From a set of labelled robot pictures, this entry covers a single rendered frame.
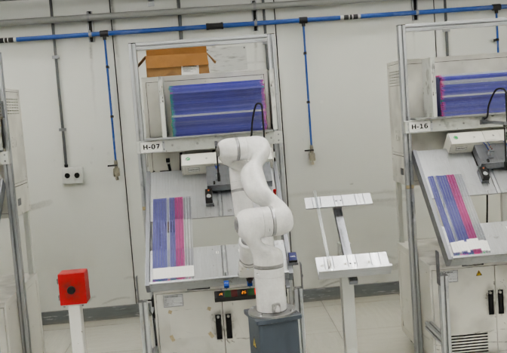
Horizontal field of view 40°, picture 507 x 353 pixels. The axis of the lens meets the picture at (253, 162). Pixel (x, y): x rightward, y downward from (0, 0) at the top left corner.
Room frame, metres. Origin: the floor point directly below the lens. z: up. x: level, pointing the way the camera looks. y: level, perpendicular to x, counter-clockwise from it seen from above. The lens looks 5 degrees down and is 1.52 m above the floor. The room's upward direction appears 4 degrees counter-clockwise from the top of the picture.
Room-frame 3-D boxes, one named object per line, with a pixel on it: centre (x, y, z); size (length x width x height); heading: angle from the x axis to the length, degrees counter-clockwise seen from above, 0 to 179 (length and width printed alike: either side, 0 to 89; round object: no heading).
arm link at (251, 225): (2.70, 0.00, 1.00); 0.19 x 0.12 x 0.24; 104
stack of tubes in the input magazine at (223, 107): (3.74, 0.17, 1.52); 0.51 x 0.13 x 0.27; 93
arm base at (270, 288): (2.71, -0.03, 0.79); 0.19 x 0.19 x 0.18
